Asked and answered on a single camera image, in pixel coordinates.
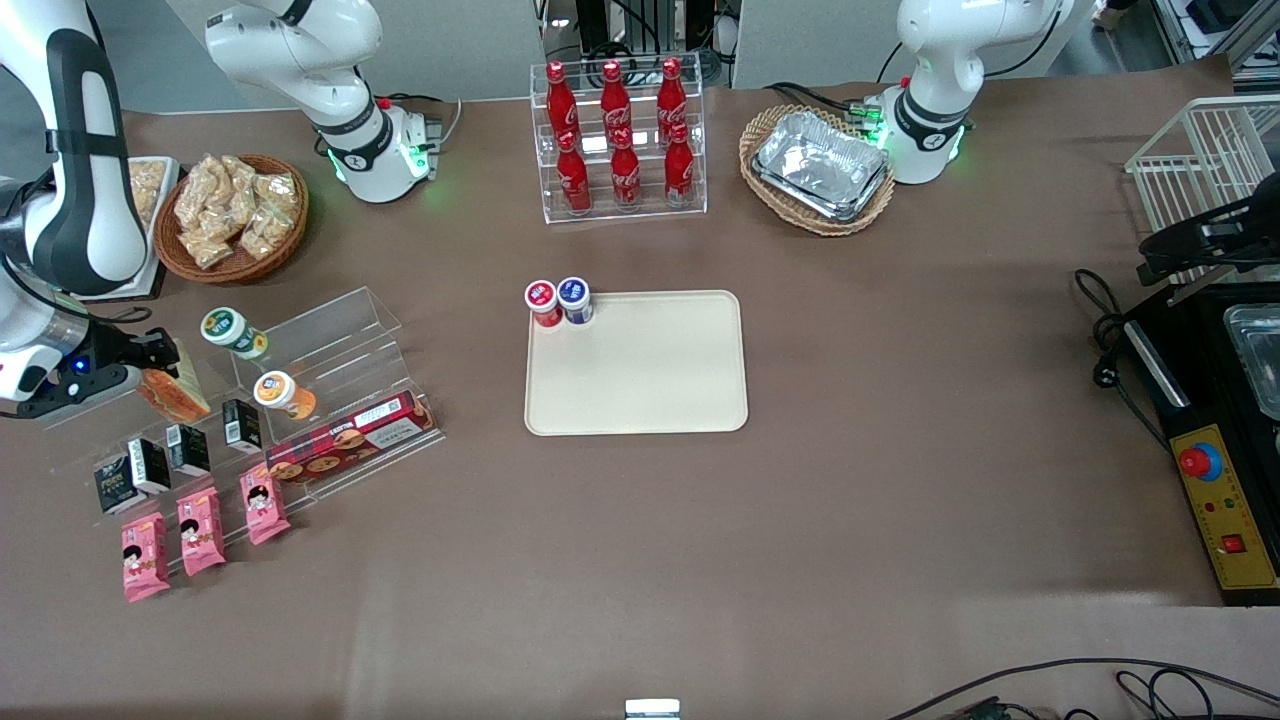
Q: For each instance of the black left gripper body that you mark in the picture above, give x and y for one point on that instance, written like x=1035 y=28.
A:
x=1222 y=233

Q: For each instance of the triangular sandwich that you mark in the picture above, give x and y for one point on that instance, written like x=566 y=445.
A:
x=175 y=395

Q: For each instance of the black sealing machine yellow panel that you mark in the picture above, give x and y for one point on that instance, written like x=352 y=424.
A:
x=1195 y=360

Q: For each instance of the brown wicker basket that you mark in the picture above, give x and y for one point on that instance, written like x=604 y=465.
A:
x=240 y=268

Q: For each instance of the red lidded small jar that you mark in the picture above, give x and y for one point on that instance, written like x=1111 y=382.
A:
x=542 y=298

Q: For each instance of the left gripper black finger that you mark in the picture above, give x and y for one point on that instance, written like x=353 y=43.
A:
x=1170 y=270
x=1175 y=243

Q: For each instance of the beige plastic tray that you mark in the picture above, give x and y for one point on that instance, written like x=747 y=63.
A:
x=640 y=370

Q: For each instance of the clear acrylic stepped display stand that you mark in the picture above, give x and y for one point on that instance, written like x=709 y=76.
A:
x=90 y=445
x=340 y=340

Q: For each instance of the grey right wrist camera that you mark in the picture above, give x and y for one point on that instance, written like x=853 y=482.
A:
x=80 y=392

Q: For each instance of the metal tray in machine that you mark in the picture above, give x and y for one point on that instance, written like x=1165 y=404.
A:
x=1258 y=350

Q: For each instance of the red cola bottle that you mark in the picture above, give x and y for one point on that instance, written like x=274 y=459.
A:
x=679 y=172
x=614 y=102
x=671 y=98
x=574 y=180
x=561 y=105
x=626 y=178

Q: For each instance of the pink snack packet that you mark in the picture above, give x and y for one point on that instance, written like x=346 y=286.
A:
x=265 y=507
x=145 y=560
x=201 y=532

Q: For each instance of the clear bagged brown snack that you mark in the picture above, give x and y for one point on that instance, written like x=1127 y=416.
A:
x=263 y=232
x=203 y=190
x=207 y=248
x=272 y=190

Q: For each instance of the red emergency stop button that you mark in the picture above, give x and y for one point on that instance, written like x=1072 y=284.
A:
x=1200 y=461

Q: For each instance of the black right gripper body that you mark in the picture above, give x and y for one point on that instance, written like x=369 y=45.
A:
x=128 y=351

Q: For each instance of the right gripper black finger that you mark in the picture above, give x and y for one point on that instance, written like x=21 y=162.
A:
x=160 y=361
x=160 y=342

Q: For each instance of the stacked aluminium foil trays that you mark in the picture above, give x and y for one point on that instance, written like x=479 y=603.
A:
x=820 y=160

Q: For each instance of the clear acrylic bottle rack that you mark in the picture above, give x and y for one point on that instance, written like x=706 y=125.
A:
x=645 y=215

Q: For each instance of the light wicker basket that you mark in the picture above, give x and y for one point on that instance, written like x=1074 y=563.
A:
x=770 y=205

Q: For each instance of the green lidded cup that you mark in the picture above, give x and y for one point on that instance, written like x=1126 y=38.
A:
x=228 y=328

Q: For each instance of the wrapped brown snack bars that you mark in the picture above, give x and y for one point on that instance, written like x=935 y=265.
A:
x=148 y=190

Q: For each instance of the red cookie box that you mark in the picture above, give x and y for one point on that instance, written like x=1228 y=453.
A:
x=350 y=440

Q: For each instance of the small black carton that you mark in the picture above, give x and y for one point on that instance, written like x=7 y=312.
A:
x=242 y=426
x=188 y=450
x=150 y=465
x=113 y=487

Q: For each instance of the blue lidded small jar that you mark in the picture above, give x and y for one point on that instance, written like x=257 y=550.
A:
x=574 y=294

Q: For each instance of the orange lidded cup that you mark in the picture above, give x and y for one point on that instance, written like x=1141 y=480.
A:
x=280 y=392

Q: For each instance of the white rectangular snack tray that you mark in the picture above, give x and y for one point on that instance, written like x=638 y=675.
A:
x=155 y=260

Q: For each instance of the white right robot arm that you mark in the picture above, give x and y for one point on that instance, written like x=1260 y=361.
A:
x=90 y=200

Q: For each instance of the small white block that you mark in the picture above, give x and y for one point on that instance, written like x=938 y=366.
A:
x=652 y=710

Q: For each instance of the aluminium frame rack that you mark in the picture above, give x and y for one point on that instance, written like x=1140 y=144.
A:
x=1215 y=30

